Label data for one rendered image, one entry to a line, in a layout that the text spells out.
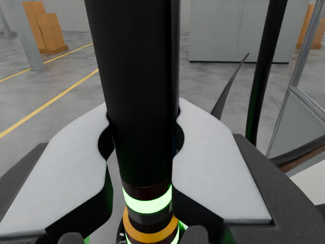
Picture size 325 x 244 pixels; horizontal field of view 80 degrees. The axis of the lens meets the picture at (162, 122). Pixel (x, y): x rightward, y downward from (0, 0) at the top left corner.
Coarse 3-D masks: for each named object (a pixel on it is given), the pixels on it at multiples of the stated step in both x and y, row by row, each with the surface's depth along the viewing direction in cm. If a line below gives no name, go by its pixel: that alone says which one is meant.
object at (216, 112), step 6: (240, 66) 37; (234, 72) 36; (234, 78) 42; (228, 84) 36; (228, 90) 42; (222, 96) 37; (216, 102) 36; (222, 102) 42; (216, 108) 37; (222, 108) 48; (216, 114) 40
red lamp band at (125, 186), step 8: (120, 176) 12; (168, 176) 12; (128, 184) 11; (160, 184) 11; (168, 184) 12; (128, 192) 12; (136, 192) 11; (144, 192) 11; (152, 192) 11; (160, 192) 12
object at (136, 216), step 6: (126, 204) 13; (168, 204) 13; (132, 210) 13; (162, 210) 13; (168, 210) 13; (132, 216) 13; (138, 216) 13; (144, 216) 13; (150, 216) 13; (156, 216) 13; (162, 216) 13; (138, 222) 13; (144, 222) 13; (150, 222) 13; (156, 222) 13
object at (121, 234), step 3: (120, 222) 35; (120, 225) 35; (120, 228) 34; (123, 228) 34; (120, 231) 33; (123, 231) 33; (117, 234) 33; (120, 234) 33; (123, 234) 33; (117, 237) 33; (120, 237) 32; (123, 237) 32; (126, 237) 32; (117, 240) 32; (120, 240) 31; (123, 240) 32; (126, 240) 31; (117, 243) 31; (120, 243) 31; (123, 243) 31; (126, 243) 31
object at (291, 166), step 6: (324, 144) 26; (312, 150) 25; (318, 150) 25; (324, 150) 25; (300, 156) 24; (306, 156) 24; (312, 156) 24; (288, 162) 23; (294, 162) 23; (300, 162) 23; (282, 168) 22; (288, 168) 23
